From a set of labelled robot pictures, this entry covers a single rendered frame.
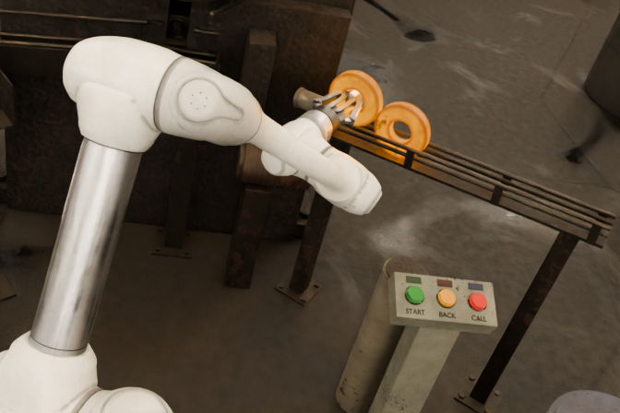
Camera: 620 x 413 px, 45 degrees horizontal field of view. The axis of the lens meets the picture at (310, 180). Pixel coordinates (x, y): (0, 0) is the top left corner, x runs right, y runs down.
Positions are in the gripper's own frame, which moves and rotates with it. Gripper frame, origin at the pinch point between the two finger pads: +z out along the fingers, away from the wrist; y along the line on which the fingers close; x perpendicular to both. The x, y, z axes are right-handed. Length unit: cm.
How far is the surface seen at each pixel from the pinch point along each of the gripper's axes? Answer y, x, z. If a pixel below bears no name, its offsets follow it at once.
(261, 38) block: -30.6, 4.1, -2.3
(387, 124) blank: 11.1, -3.6, -1.6
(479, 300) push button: 54, -14, -33
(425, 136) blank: 22.1, -1.7, -1.5
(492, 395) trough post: 68, -76, -1
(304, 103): -13.3, -8.7, -2.8
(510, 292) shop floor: 58, -79, 49
